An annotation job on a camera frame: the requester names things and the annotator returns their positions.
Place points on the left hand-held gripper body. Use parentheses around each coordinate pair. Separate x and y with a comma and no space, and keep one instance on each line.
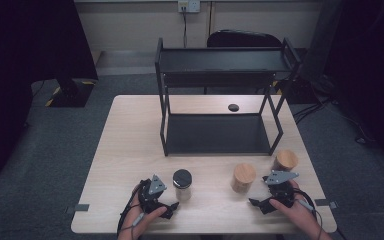
(153,196)

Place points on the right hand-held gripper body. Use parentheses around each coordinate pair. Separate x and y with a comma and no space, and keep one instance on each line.
(281,193)

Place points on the glass jar with black lid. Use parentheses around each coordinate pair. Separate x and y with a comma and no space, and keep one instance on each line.
(182,181)

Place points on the wooden-lid jar with light contents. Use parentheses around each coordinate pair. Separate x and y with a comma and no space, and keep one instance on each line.
(243,176)

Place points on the wooden-lid jar with dark contents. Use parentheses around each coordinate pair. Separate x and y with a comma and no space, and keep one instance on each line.
(286,159)

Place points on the black metal two-tier shelf rack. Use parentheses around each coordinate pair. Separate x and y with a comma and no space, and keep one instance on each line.
(220,133)

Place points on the person's right hand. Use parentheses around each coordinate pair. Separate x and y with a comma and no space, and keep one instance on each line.
(300,215)

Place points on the person's left hand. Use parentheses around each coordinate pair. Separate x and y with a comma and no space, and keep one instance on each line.
(140,223)

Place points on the black round table grommet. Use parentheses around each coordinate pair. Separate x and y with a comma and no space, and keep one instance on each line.
(233,107)

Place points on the black stand base yellow stripes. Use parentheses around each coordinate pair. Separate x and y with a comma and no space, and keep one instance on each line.
(71,93)

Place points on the black chair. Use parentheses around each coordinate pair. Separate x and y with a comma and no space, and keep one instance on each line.
(243,38)

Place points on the dark curtain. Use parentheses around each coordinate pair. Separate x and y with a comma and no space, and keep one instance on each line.
(370,50)
(20,66)

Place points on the grey table edge bracket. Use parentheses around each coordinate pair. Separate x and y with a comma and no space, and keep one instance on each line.
(78,208)
(325,202)

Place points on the white wall socket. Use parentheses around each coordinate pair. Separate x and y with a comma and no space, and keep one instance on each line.
(189,5)

